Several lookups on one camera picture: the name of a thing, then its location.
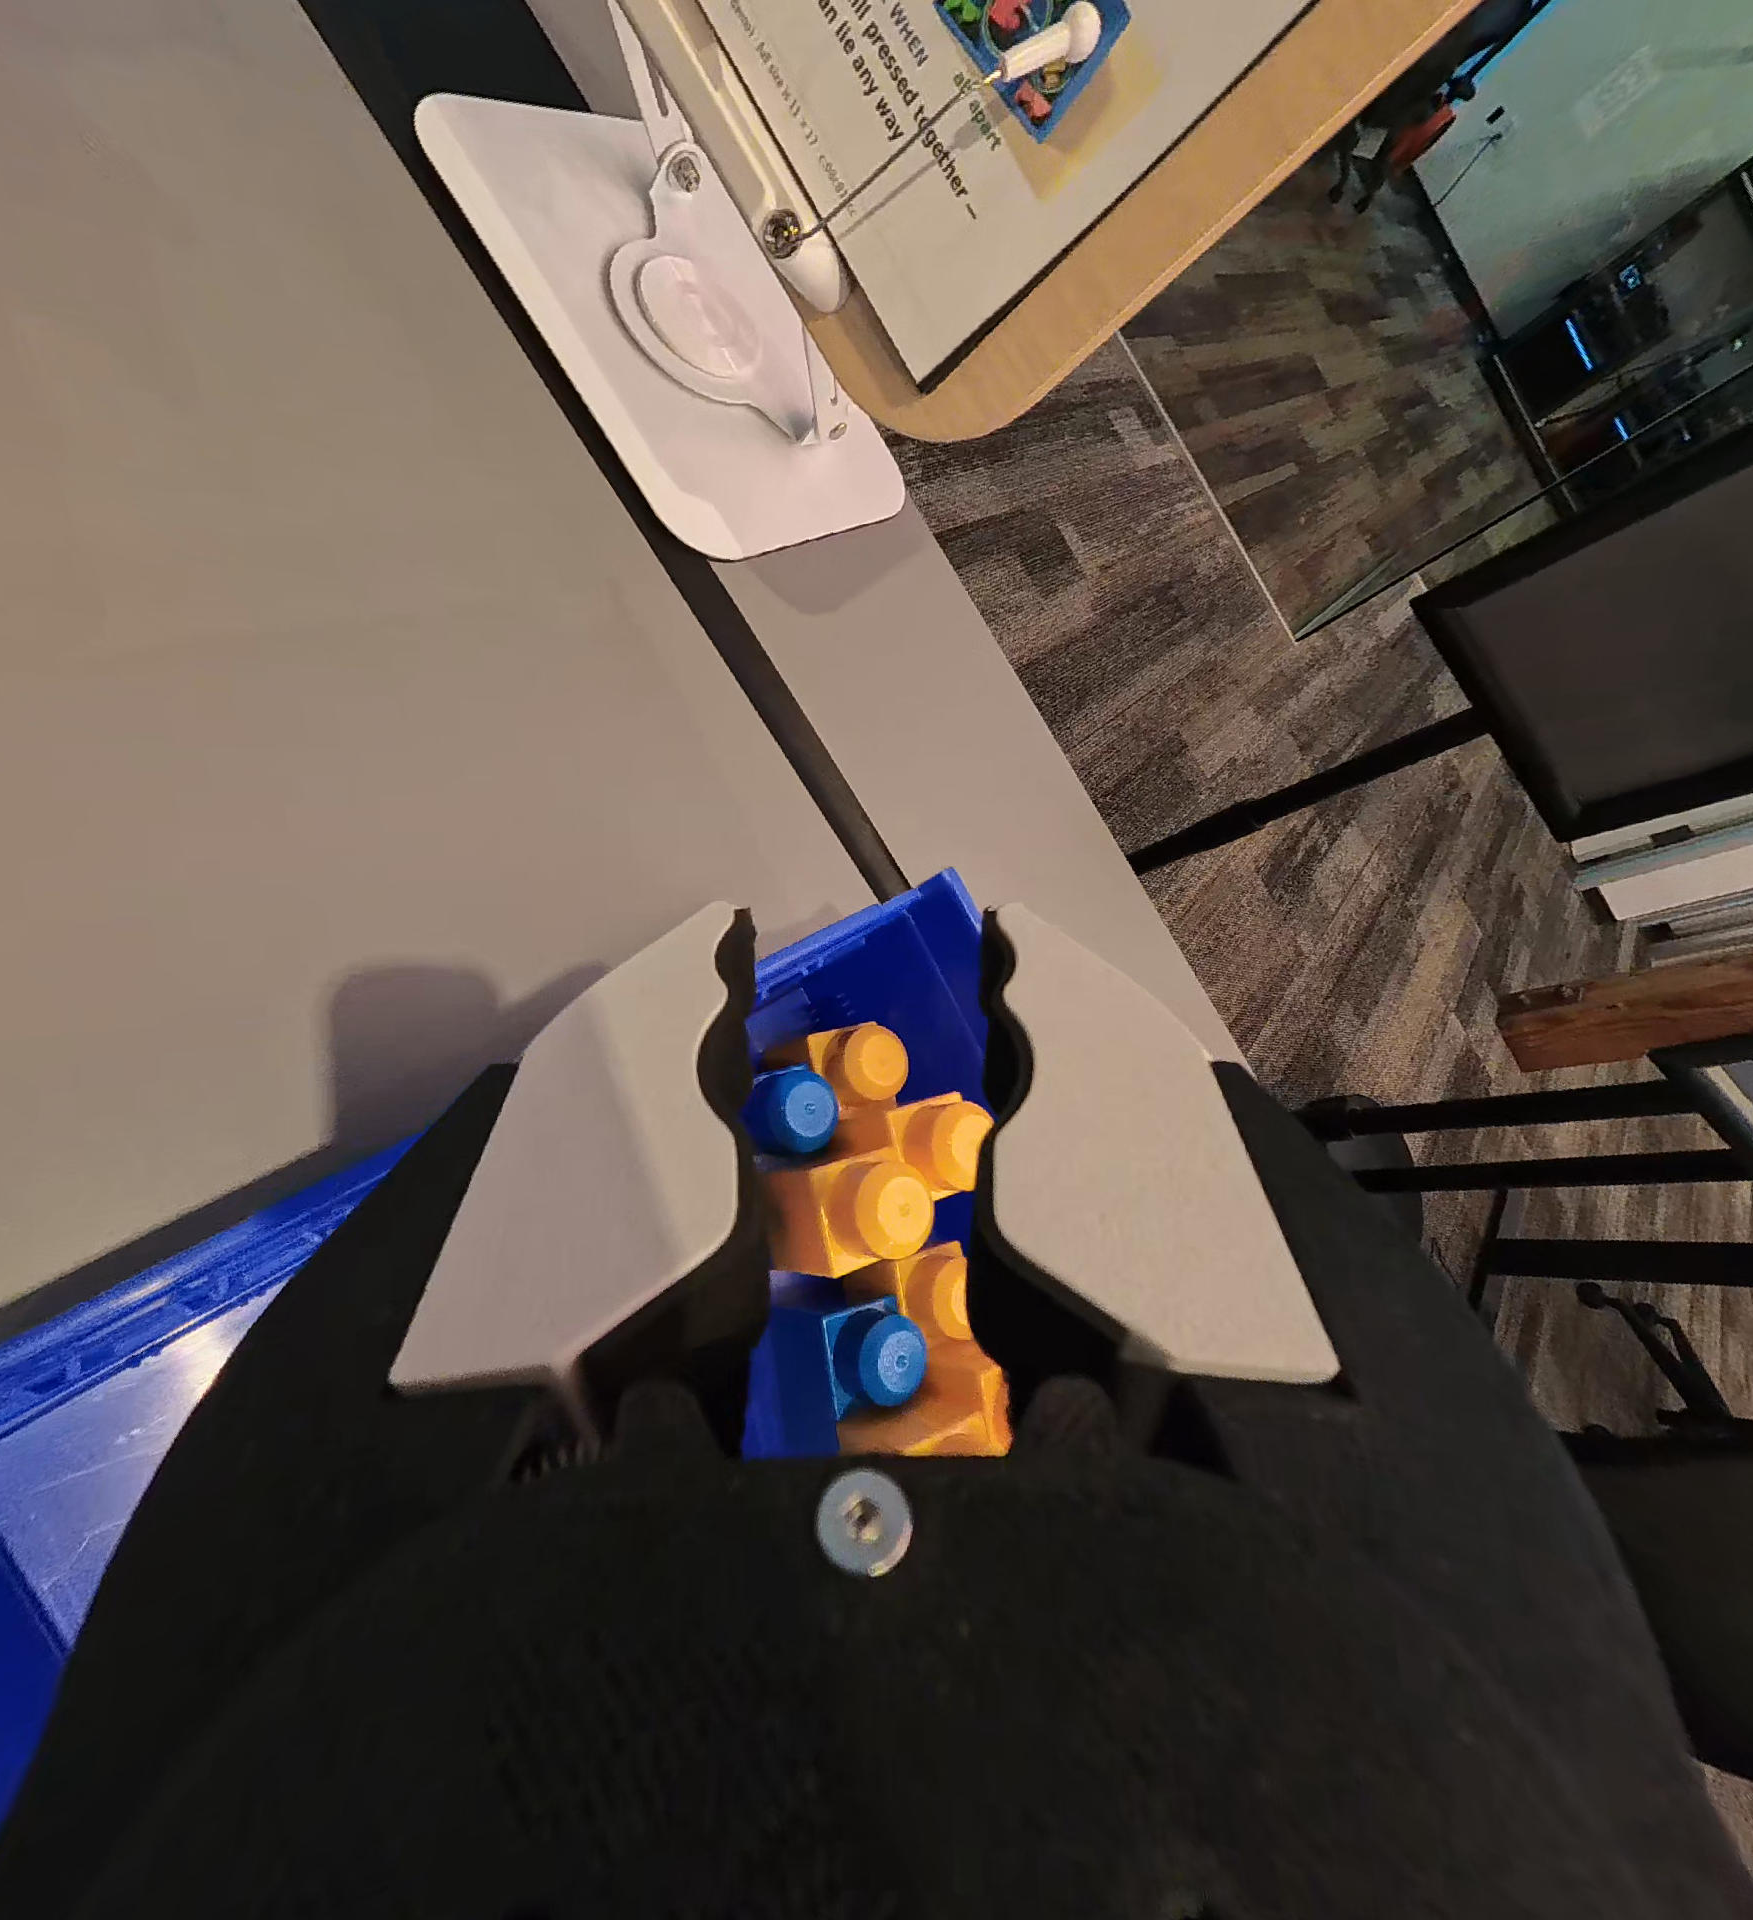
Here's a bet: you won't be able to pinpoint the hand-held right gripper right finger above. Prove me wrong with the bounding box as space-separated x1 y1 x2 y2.
966 901 1343 1443

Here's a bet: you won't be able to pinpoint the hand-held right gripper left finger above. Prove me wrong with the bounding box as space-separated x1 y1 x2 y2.
386 899 765 1433

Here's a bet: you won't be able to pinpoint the blue mega block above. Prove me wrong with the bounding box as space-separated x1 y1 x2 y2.
744 1067 840 1160
818 1302 931 1411

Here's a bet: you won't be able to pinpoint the blue plastic bin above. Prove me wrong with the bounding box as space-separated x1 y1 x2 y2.
0 870 1027 1920

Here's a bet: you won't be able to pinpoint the black easel with grey board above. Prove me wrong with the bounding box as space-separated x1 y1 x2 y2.
1125 404 1753 879
1296 1034 1753 1305

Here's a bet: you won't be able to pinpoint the brown wooden plank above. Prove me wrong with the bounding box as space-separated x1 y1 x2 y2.
1496 936 1753 1076

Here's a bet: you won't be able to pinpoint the black office chair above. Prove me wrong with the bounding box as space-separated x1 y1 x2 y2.
1565 1426 1753 1794

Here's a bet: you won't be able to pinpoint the white stand base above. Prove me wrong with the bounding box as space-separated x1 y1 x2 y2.
412 0 909 561

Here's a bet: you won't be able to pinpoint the wooden instruction board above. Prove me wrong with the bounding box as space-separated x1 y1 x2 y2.
620 0 1486 443

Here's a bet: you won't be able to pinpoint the glass window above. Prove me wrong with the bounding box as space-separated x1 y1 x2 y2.
1409 0 1753 639

